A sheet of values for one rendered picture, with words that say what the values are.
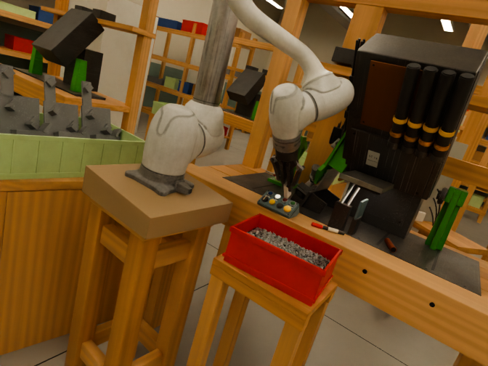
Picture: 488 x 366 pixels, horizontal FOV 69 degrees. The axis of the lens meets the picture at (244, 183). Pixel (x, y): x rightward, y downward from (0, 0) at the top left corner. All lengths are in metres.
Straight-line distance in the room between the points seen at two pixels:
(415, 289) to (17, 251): 1.46
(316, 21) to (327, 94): 12.09
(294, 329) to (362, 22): 1.47
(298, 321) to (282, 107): 0.60
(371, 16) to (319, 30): 11.10
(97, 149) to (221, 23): 0.74
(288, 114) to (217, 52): 0.41
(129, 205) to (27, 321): 0.93
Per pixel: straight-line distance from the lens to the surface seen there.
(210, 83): 1.33
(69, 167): 1.61
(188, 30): 7.76
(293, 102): 1.03
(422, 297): 1.30
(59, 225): 1.66
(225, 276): 1.14
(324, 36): 12.92
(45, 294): 1.82
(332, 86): 1.13
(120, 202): 1.14
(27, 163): 1.54
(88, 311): 1.54
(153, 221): 1.04
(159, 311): 2.03
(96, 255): 1.40
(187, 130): 1.17
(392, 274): 1.29
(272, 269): 1.08
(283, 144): 1.11
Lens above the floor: 1.34
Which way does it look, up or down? 15 degrees down
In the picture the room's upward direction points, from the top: 16 degrees clockwise
